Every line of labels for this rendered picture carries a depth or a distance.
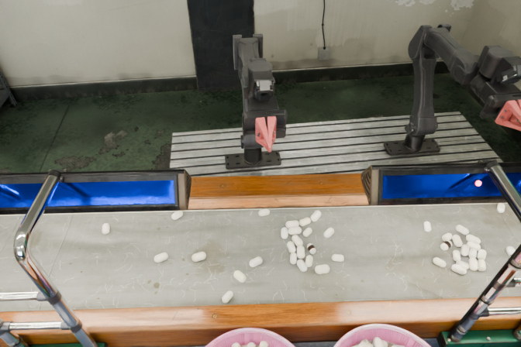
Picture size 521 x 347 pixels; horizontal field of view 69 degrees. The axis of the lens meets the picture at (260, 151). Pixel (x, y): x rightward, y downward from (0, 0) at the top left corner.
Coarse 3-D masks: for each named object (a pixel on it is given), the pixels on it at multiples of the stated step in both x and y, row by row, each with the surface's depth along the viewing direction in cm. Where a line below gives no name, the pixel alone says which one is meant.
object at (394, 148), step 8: (408, 136) 138; (416, 136) 136; (424, 136) 136; (384, 144) 143; (392, 144) 142; (400, 144) 142; (408, 144) 139; (416, 144) 137; (424, 144) 142; (432, 144) 142; (392, 152) 139; (400, 152) 139; (408, 152) 139; (416, 152) 139; (424, 152) 140; (432, 152) 140
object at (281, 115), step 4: (244, 112) 86; (268, 112) 86; (272, 112) 87; (276, 112) 87; (280, 112) 87; (284, 112) 87; (276, 116) 87; (280, 116) 87; (284, 116) 87; (280, 120) 88; (284, 120) 88; (244, 124) 88; (280, 124) 89; (244, 128) 89; (248, 128) 89; (252, 128) 89; (244, 132) 89; (248, 132) 89; (252, 132) 89
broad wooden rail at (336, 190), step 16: (240, 176) 118; (256, 176) 118; (272, 176) 118; (288, 176) 118; (304, 176) 118; (320, 176) 118; (336, 176) 118; (352, 176) 118; (192, 192) 113; (208, 192) 113; (224, 192) 113; (240, 192) 113; (256, 192) 113; (272, 192) 113; (288, 192) 113; (304, 192) 113; (320, 192) 113; (336, 192) 113; (352, 192) 113; (192, 208) 111; (208, 208) 111; (224, 208) 111; (240, 208) 111
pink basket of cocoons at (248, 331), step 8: (240, 328) 83; (248, 328) 83; (256, 328) 83; (224, 336) 82; (232, 336) 82; (240, 336) 83; (248, 336) 83; (256, 336) 84; (264, 336) 83; (272, 336) 82; (280, 336) 81; (208, 344) 80; (216, 344) 81; (224, 344) 83; (232, 344) 84; (240, 344) 84; (272, 344) 83; (280, 344) 82; (288, 344) 80
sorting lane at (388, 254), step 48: (0, 240) 103; (48, 240) 103; (96, 240) 103; (144, 240) 103; (192, 240) 103; (240, 240) 103; (288, 240) 103; (336, 240) 103; (384, 240) 103; (432, 240) 103; (0, 288) 93; (96, 288) 93; (144, 288) 93; (192, 288) 93; (240, 288) 93; (288, 288) 93; (336, 288) 93; (384, 288) 93; (432, 288) 93; (480, 288) 93
